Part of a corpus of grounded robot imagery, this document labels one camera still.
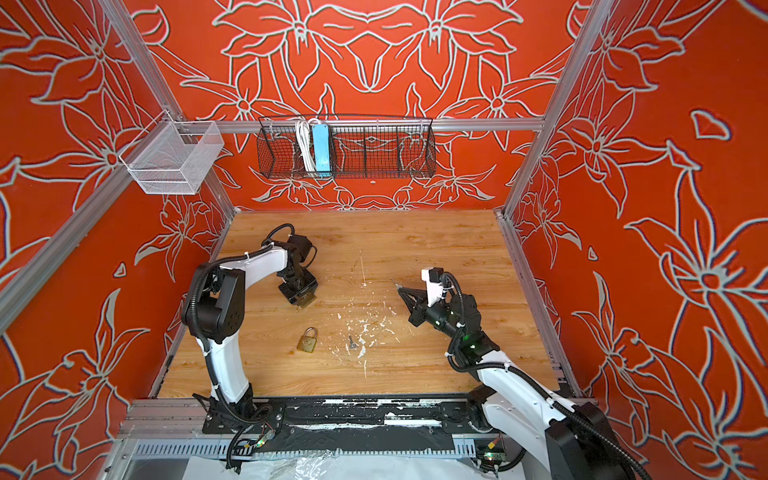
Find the light blue box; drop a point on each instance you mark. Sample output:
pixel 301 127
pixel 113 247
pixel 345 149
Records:
pixel 321 143

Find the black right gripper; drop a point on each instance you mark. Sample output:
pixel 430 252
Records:
pixel 418 311

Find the black wire wall basket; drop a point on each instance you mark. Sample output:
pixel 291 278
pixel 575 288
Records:
pixel 361 147

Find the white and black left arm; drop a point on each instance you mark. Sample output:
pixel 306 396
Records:
pixel 214 312

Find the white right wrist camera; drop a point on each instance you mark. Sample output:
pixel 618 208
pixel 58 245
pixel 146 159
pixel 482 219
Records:
pixel 435 289

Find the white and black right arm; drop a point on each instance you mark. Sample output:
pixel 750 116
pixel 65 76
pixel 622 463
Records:
pixel 558 438

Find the white mesh wall basket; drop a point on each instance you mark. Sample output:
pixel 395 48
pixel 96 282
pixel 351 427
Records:
pixel 170 162

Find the brass padlock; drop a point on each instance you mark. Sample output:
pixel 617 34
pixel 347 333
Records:
pixel 308 341
pixel 305 299

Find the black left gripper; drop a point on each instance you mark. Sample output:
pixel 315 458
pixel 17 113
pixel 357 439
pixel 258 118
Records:
pixel 312 284

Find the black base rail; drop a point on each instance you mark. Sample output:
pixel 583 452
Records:
pixel 418 424

